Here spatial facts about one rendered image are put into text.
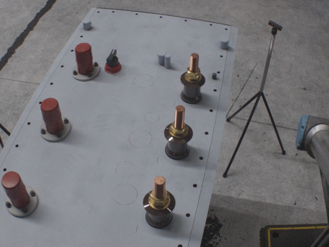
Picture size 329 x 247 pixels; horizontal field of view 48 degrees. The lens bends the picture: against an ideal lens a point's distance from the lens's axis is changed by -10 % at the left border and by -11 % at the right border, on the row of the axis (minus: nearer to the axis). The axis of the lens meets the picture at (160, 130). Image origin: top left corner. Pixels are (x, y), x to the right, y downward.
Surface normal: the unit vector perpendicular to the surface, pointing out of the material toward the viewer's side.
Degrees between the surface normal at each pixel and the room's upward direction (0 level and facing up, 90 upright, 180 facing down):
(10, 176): 4
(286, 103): 0
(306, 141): 70
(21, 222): 0
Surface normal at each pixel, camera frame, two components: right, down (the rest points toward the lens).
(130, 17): 0.01, -0.65
